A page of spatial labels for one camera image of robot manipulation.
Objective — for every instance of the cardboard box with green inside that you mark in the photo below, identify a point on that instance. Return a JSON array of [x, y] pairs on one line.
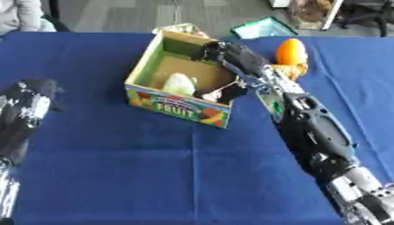
[[177, 109]]

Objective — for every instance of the brown bag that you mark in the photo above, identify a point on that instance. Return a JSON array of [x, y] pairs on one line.
[[310, 11]]

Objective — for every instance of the tan soft toy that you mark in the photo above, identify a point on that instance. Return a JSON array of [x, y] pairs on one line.
[[293, 70]]

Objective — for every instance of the orange toy fruit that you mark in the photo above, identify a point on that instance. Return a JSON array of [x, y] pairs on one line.
[[290, 52]]

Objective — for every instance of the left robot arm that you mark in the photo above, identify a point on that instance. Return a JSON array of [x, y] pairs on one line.
[[7, 190]]

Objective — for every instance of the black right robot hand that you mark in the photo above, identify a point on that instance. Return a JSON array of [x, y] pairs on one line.
[[240, 57]]

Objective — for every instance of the green-rimmed flat tray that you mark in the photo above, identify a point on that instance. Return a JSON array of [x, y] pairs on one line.
[[262, 28]]

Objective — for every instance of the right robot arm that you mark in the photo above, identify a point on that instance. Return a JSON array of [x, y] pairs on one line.
[[314, 129]]

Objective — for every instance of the black office chair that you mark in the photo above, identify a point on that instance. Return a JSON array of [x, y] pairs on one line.
[[367, 14]]

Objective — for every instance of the person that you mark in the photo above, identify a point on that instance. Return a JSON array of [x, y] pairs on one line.
[[20, 14]]

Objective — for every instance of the pale green toy vegetable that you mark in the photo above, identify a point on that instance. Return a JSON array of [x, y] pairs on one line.
[[178, 84]]

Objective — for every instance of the white pole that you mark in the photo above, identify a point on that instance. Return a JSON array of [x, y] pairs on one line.
[[331, 14]]

